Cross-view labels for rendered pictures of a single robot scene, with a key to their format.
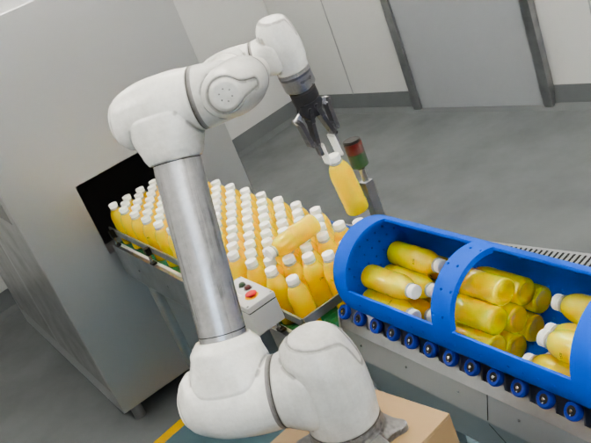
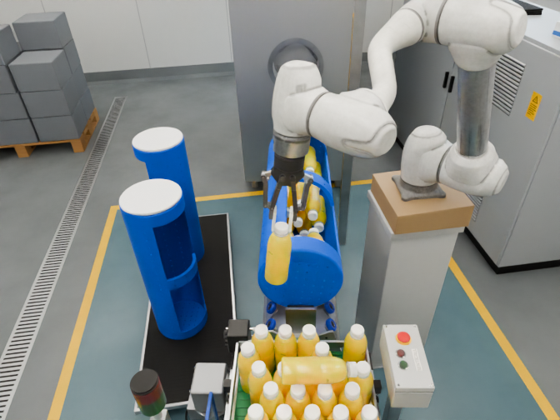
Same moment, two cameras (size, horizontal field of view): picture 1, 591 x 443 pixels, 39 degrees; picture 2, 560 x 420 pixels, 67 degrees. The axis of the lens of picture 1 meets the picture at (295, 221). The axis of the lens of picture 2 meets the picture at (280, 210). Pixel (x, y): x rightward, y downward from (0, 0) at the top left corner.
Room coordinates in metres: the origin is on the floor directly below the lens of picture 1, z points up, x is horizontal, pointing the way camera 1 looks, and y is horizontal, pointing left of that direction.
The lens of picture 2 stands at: (2.98, 0.26, 2.14)
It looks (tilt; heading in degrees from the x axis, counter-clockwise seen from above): 37 degrees down; 209
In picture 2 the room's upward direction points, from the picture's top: 2 degrees counter-clockwise
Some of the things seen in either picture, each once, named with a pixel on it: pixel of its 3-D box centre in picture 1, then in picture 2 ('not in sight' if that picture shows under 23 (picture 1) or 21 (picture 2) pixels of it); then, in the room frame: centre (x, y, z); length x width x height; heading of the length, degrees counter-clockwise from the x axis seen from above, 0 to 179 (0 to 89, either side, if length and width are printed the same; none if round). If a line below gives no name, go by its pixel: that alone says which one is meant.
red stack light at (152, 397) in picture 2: (353, 147); (147, 387); (2.67, -0.28, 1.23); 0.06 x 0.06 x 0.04
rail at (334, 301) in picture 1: (353, 286); (301, 343); (2.24, -0.09, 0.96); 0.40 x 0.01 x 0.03; 116
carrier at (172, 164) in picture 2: not in sight; (172, 202); (1.42, -1.36, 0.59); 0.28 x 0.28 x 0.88
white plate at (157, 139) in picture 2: not in sight; (157, 138); (1.42, -1.36, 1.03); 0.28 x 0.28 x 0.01
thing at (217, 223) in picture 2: not in sight; (193, 297); (1.66, -1.12, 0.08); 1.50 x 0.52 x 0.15; 35
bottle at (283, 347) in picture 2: not in sight; (286, 350); (2.29, -0.12, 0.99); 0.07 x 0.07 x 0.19
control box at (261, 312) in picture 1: (249, 304); (404, 364); (2.22, 0.22, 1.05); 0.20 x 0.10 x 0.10; 26
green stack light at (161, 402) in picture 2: (358, 158); (151, 397); (2.67, -0.28, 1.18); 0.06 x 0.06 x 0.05
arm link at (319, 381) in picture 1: (323, 375); (425, 153); (1.41, 0.07, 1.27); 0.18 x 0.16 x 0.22; 74
